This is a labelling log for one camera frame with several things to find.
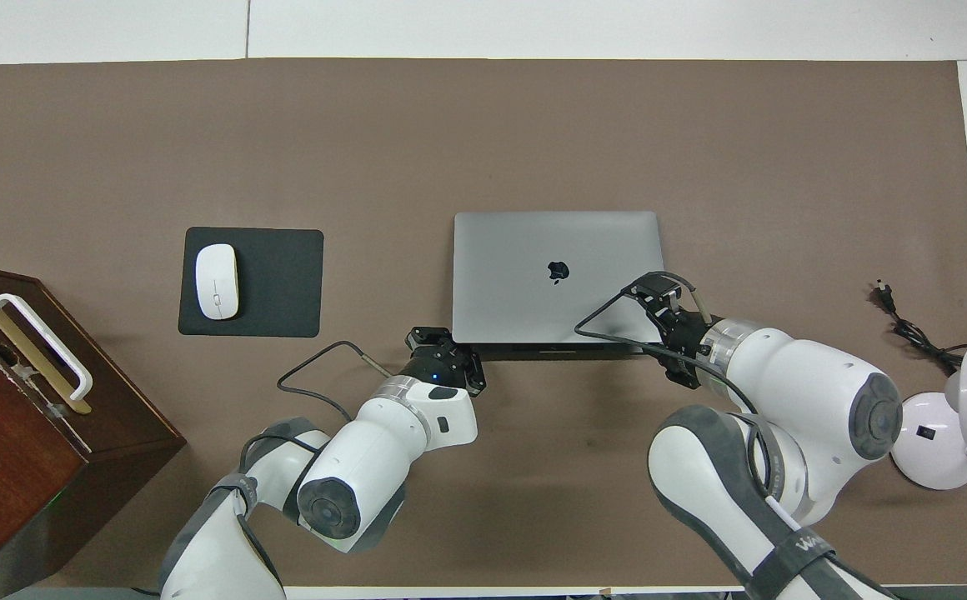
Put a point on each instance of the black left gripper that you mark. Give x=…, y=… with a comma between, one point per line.
x=442, y=365

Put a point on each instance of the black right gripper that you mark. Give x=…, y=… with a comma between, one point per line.
x=688, y=337

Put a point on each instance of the silver laptop with apple logo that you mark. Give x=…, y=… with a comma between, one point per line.
x=533, y=300

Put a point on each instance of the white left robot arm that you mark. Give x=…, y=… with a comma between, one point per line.
x=367, y=467

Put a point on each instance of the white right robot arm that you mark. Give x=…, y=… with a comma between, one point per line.
x=800, y=400

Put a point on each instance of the black mouse pad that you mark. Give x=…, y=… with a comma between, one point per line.
x=283, y=283

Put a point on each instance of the large brown table mat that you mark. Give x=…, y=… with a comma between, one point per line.
x=483, y=125

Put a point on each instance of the white computer mouse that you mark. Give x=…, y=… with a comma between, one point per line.
x=217, y=279

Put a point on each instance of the white desk lamp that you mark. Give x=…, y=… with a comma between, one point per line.
x=938, y=442

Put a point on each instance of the dark brown wooden box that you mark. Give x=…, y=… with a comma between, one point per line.
x=8, y=467

